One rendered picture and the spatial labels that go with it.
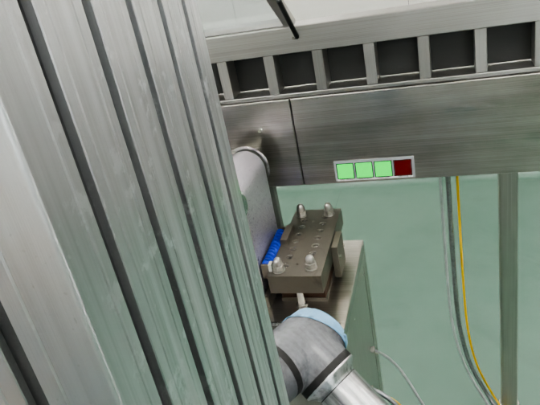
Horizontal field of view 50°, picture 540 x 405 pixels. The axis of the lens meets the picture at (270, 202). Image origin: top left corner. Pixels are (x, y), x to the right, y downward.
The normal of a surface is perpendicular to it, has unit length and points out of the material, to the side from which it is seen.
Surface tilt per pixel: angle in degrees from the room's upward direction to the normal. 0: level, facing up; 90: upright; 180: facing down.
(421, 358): 0
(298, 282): 90
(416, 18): 90
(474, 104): 90
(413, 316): 0
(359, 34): 90
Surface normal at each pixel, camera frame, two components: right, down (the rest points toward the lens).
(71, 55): 0.98, -0.11
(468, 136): -0.25, 0.47
